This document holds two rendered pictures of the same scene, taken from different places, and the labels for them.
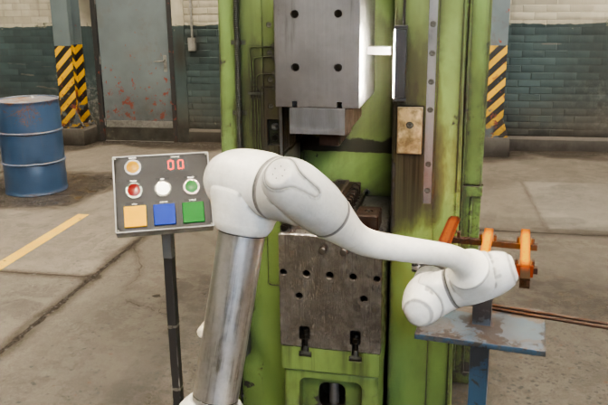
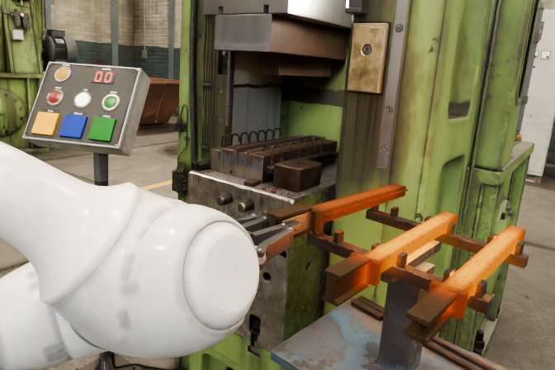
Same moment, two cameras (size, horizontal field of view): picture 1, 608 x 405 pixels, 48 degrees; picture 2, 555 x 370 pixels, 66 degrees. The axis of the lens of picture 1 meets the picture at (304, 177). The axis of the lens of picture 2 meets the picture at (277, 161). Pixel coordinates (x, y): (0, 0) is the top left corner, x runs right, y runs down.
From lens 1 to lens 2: 151 cm
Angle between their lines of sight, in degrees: 22
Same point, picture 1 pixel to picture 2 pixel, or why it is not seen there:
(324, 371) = (223, 353)
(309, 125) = (234, 37)
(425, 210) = (379, 176)
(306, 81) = not seen: outside the picture
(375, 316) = (277, 305)
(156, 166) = (84, 76)
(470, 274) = (37, 256)
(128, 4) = not seen: hidden behind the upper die
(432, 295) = (27, 292)
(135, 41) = not seen: hidden behind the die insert
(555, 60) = not seen: outside the picture
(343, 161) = (326, 116)
